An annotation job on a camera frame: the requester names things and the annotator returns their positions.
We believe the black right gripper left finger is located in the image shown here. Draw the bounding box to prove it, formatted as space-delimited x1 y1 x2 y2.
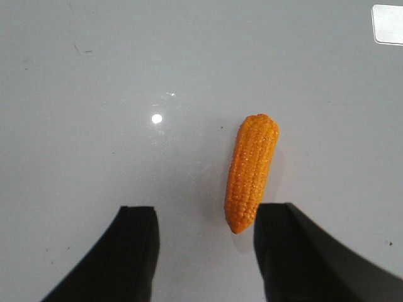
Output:
44 206 159 301

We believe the orange corn cob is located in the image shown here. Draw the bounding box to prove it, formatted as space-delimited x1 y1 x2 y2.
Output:
224 114 280 234

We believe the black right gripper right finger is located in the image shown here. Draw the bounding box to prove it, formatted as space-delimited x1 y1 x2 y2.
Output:
254 203 402 301

